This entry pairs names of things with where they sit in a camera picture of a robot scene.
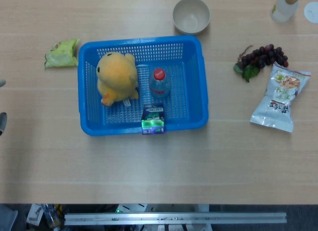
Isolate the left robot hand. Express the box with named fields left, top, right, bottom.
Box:
left=0, top=79, right=7, bottom=136

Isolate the yellow plush duck toy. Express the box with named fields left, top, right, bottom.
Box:
left=96, top=53, right=139, bottom=107

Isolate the purple milk carton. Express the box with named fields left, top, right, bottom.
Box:
left=141, top=104, right=166, bottom=135

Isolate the clear water bottle red cap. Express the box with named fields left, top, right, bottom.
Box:
left=148, top=69, right=172, bottom=100

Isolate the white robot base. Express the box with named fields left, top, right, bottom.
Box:
left=116, top=203, right=210, bottom=213

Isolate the white snack bag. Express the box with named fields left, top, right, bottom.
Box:
left=249, top=63, right=312, bottom=133

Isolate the green lettuce leaf toy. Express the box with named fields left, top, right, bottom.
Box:
left=44, top=38, right=80, bottom=69

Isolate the blue plastic perforated basket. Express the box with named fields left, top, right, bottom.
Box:
left=77, top=35, right=209, bottom=137

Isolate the beige bowl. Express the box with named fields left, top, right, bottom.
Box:
left=172, top=0, right=211, bottom=35

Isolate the purple artificial grape bunch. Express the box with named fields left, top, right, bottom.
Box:
left=233, top=44, right=289, bottom=83

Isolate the frosted bottle wooden cap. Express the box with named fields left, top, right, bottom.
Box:
left=270, top=0, right=301, bottom=24

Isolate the aluminium rail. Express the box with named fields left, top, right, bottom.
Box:
left=64, top=212, right=287, bottom=226

